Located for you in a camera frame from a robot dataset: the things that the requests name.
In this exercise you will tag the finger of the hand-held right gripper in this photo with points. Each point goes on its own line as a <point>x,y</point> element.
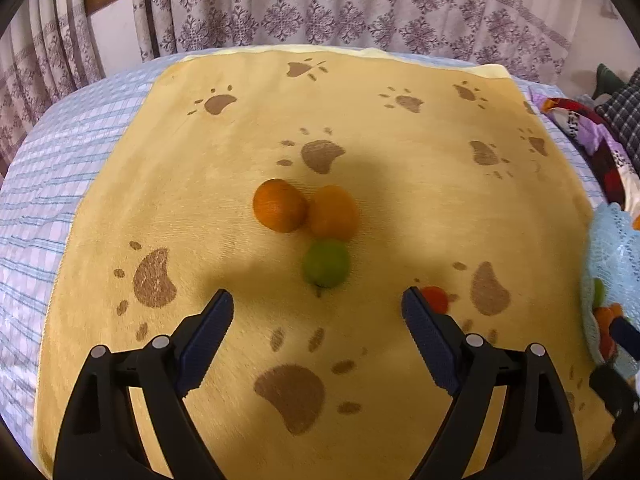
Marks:
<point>612,390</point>
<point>627,347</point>

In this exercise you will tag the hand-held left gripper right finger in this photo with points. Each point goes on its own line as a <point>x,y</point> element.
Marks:
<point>427,340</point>

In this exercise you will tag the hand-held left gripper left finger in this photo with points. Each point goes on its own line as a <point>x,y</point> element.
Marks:
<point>207,340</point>

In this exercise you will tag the large orange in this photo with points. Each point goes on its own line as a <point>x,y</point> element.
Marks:
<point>606,316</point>

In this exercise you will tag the red tomato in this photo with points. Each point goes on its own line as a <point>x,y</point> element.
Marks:
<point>434,298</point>

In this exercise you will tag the large green tomato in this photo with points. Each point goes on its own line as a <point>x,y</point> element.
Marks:
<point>598,292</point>

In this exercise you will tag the light blue mesh bag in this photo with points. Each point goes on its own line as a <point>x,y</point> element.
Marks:
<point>607,255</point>

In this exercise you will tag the green lime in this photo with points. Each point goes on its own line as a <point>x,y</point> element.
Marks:
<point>325,263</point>

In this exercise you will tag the colourful patterned quilt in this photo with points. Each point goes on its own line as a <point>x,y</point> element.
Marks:
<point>595,135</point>

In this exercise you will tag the yellow paw print blanket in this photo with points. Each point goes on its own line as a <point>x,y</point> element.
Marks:
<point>250,125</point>

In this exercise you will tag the dark plaid cloth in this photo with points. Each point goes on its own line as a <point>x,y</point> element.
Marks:
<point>622,110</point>

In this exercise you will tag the dark green cloth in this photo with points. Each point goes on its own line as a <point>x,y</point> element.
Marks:
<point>607,80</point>

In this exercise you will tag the purple patterned curtain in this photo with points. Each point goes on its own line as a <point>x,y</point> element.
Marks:
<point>350,5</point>

